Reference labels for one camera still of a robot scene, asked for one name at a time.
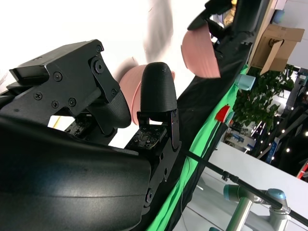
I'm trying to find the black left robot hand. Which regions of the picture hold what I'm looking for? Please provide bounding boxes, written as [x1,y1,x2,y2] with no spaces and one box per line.
[187,0,253,49]

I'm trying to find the green cloth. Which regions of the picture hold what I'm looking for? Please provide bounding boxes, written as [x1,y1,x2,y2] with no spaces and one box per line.
[143,64,250,231]

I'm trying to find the cardboard box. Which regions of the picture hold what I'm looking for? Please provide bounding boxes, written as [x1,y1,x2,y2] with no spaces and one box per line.
[247,24,306,76]

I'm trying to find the red wedge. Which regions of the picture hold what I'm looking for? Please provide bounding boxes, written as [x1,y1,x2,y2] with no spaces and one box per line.
[215,103,230,124]

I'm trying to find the light blue cylinder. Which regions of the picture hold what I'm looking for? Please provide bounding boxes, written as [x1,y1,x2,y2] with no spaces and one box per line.
[237,73,257,91]

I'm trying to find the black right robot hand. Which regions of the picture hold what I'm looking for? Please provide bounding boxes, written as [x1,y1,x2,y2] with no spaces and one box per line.
[0,39,183,231]

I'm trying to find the green leafy plant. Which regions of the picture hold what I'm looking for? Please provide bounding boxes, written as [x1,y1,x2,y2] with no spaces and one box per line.
[232,64,295,132]

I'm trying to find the long black rod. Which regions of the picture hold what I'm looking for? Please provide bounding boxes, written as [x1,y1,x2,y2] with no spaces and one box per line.
[182,149,308,226]

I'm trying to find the light wooden panel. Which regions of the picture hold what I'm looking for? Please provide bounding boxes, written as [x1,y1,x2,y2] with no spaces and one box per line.
[247,0,278,68]

